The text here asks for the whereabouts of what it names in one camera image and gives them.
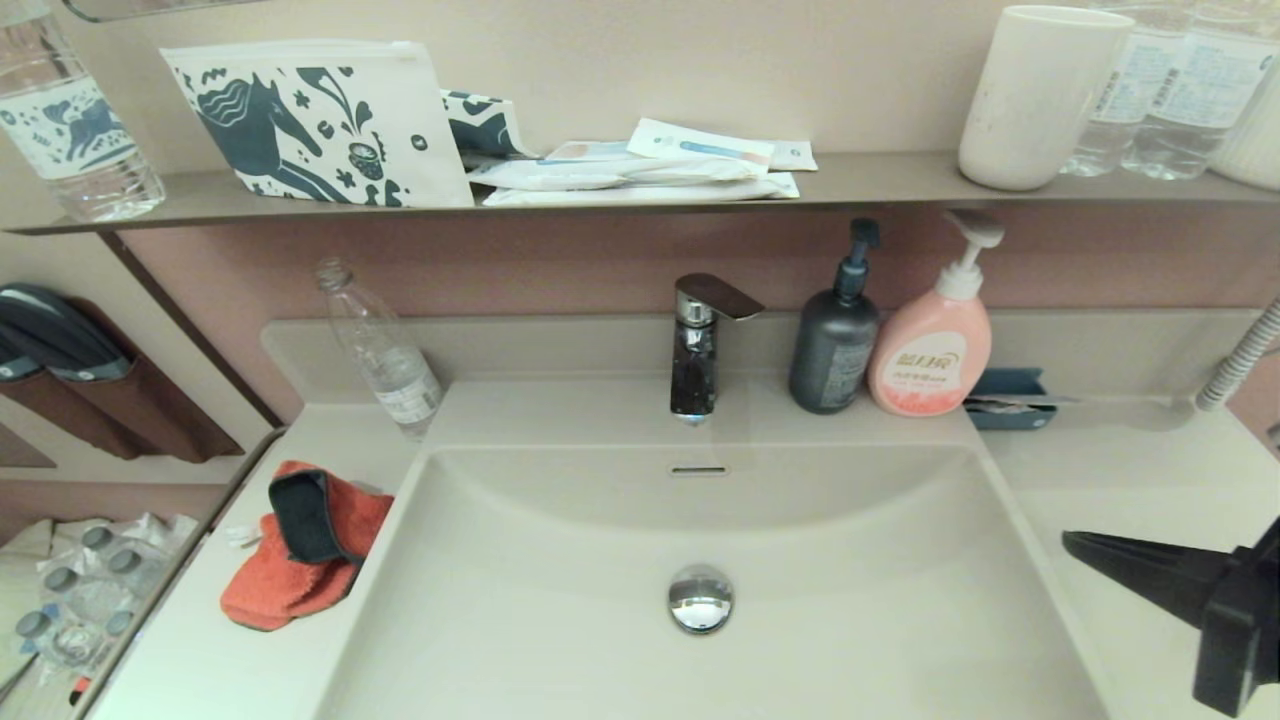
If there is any white corrugated hose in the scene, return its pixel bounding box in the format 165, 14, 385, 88
1196, 295, 1280, 412

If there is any dark grey slipper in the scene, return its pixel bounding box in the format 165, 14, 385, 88
0, 283, 134, 384
0, 335, 46, 385

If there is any chrome drain stopper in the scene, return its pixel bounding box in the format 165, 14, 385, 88
668, 563, 734, 635

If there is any blue plastic holder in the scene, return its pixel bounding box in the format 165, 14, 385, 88
963, 368, 1057, 431

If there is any pale blue packet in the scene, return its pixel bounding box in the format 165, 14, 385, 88
545, 140, 641, 166

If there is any empty clear plastic bottle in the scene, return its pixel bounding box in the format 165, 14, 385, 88
317, 257, 444, 441

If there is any grey wall shelf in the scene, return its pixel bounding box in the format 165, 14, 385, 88
5, 152, 1280, 237

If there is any dark grey pump bottle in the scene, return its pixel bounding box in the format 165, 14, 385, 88
788, 218, 882, 415

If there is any white label water bottle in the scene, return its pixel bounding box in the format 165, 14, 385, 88
1060, 0, 1183, 179
1120, 0, 1280, 182

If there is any pink pump soap bottle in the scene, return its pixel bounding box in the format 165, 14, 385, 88
866, 210, 1006, 418

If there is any chrome sink faucet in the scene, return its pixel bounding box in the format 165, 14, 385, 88
668, 273, 766, 426

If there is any orange and grey cleaning cloth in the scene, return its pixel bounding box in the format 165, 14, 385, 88
221, 460, 396, 632

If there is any brown fabric wall pocket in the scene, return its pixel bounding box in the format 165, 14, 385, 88
0, 295, 246, 466

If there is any small horse print pouch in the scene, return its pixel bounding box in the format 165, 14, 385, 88
442, 90, 541, 161

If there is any clear bottle grey cap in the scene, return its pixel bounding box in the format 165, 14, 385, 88
78, 525, 126, 576
95, 610, 141, 651
105, 548, 166, 611
40, 566, 101, 626
12, 610, 76, 671

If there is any tall white cup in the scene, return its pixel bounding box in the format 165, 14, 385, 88
958, 5, 1135, 192

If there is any large horse print pouch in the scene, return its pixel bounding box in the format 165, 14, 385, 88
159, 39, 476, 209

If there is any flat white plastic packet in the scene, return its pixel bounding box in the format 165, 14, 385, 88
483, 172, 801, 208

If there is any white packet with blue stripe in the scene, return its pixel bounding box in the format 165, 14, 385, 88
627, 117, 776, 169

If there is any horse label water bottle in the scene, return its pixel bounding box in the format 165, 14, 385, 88
0, 0, 166, 223

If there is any white ceramic sink basin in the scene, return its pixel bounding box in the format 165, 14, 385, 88
315, 440, 1111, 720

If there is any long white plastic packet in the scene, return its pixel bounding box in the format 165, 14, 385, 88
467, 150, 771, 193

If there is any white ribbed container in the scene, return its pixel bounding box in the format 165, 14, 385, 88
1207, 60, 1280, 193

